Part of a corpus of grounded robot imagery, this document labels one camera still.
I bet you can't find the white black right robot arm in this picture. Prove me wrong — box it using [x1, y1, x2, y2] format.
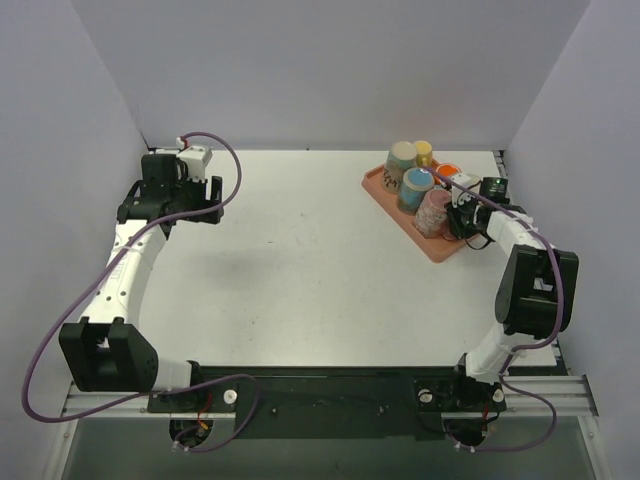
[445, 174, 579, 409]

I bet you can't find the pink plastic tray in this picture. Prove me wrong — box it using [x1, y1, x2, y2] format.
[361, 165, 466, 263]

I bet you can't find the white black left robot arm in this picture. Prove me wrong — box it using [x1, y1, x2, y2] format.
[58, 146, 222, 412]

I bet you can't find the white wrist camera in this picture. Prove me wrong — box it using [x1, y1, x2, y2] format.
[449, 173, 481, 207]
[177, 145, 212, 183]

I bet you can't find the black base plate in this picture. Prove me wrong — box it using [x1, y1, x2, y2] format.
[147, 366, 506, 440]

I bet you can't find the orange mug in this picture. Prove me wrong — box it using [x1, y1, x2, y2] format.
[435, 163, 461, 188]

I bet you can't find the pink floral mug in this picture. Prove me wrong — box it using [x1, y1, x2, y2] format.
[413, 188, 451, 238]

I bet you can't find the yellow mug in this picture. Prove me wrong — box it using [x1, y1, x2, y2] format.
[413, 140, 433, 168]

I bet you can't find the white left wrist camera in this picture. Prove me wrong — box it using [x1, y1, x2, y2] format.
[177, 145, 212, 183]

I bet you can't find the blue butterfly mug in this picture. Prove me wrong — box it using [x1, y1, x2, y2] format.
[397, 167, 435, 214]

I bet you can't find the aluminium rail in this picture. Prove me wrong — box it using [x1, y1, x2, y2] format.
[63, 376, 599, 419]

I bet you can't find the seashell coral mug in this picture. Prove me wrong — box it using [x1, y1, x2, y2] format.
[381, 141, 417, 194]

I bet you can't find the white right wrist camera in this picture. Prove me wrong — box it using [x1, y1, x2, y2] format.
[449, 173, 481, 207]

